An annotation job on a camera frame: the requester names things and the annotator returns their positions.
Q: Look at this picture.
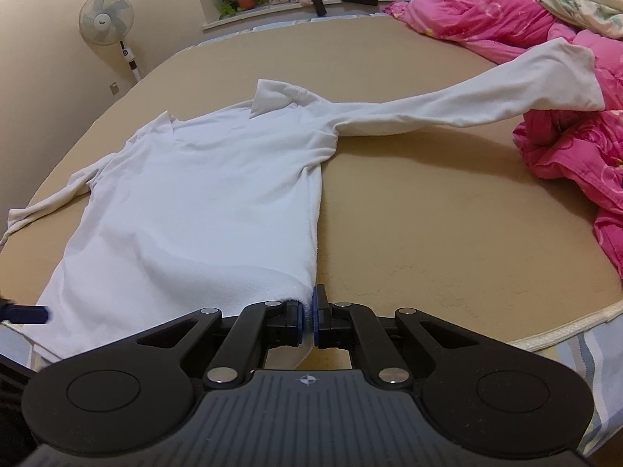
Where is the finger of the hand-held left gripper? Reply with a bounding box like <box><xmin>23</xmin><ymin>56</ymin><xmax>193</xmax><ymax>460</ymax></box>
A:
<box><xmin>0</xmin><ymin>302</ymin><xmax>52</xmax><ymax>325</ymax></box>

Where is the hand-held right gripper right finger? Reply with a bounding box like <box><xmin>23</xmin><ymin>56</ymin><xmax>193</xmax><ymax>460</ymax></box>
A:
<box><xmin>311</xmin><ymin>285</ymin><xmax>484</xmax><ymax>386</ymax></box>

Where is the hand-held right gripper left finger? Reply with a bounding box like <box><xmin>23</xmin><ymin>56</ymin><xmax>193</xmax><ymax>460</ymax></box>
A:
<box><xmin>137</xmin><ymin>300</ymin><xmax>308</xmax><ymax>391</ymax></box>

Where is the white long-sleeved shirt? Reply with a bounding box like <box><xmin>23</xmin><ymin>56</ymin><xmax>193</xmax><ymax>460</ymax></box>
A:
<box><xmin>0</xmin><ymin>39</ymin><xmax>607</xmax><ymax>369</ymax></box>

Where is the white standing fan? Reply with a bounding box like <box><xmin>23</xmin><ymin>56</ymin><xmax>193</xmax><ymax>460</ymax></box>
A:
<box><xmin>79</xmin><ymin>0</ymin><xmax>145</xmax><ymax>83</ymax></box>

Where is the pink floral quilt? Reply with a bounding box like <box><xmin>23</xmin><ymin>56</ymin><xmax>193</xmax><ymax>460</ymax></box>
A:
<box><xmin>382</xmin><ymin>0</ymin><xmax>623</xmax><ymax>280</ymax></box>

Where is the pale patterned garment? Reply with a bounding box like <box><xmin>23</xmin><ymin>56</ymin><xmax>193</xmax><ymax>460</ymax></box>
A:
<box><xmin>511</xmin><ymin>0</ymin><xmax>623</xmax><ymax>40</ymax></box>

